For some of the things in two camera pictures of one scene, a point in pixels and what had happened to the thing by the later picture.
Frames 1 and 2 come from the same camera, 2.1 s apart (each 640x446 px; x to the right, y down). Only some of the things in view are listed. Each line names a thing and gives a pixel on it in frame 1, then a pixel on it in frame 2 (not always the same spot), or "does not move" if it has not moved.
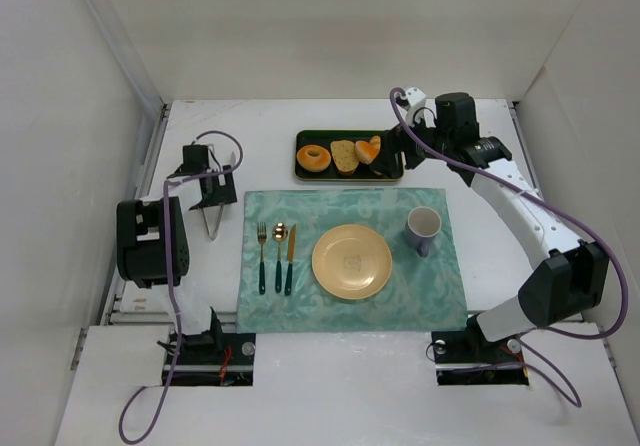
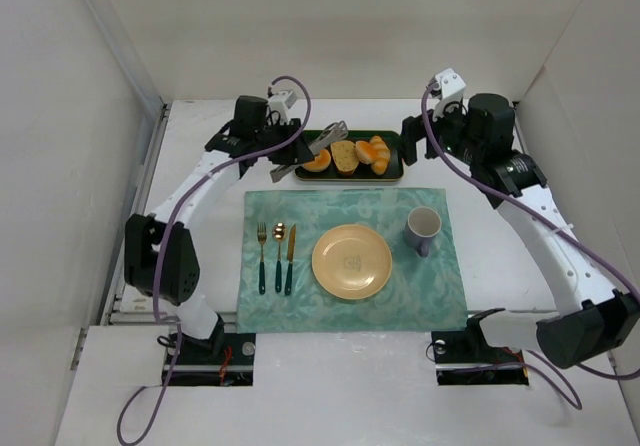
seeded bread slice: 345,156 does not move
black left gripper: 215,198 → 291,136
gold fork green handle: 262,238 does not move
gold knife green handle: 290,260 does not move
